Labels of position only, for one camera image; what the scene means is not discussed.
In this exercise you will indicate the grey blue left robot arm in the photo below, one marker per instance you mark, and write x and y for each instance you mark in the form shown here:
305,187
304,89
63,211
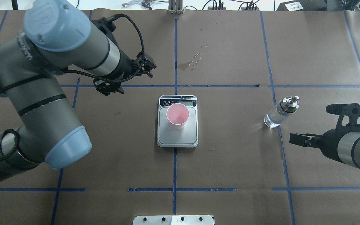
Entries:
57,39

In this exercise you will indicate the clear glass sauce bottle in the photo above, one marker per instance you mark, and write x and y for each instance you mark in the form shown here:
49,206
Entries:
283,109

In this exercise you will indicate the silver digital kitchen scale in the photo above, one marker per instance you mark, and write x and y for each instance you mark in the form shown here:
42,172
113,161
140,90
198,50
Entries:
187,137

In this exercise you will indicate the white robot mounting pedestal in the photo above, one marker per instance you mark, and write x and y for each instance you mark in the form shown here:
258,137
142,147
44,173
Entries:
174,220

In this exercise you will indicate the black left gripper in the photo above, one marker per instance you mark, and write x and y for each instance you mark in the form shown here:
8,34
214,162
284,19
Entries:
124,66

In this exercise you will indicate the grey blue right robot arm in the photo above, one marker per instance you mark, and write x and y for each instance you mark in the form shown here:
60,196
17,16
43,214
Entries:
343,147

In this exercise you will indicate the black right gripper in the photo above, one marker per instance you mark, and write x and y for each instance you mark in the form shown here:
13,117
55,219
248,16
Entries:
330,141

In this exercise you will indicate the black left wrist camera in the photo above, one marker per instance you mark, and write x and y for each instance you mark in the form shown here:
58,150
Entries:
106,88

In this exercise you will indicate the aluminium frame post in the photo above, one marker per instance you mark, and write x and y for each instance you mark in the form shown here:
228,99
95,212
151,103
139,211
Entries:
175,7

